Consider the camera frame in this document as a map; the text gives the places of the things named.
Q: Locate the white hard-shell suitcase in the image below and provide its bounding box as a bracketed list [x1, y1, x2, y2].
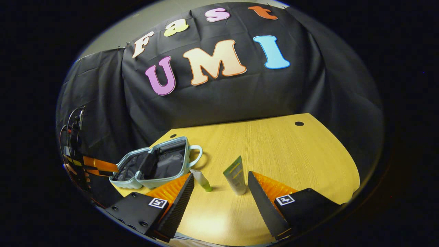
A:
[109, 136, 204, 190]

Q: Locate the small green white cream tube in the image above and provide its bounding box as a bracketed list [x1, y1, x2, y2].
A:
[189, 168, 213, 192]

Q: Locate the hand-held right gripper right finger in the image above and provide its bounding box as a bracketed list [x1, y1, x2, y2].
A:
[247, 171, 343, 240]

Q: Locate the large green grey cream tube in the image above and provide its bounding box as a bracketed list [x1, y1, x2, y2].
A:
[223, 155, 247, 196]

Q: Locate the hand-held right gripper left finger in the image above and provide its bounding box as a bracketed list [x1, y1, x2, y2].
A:
[105, 174, 195, 243]

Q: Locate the black backdrop cloth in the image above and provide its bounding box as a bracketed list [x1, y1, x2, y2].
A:
[56, 2, 384, 172]

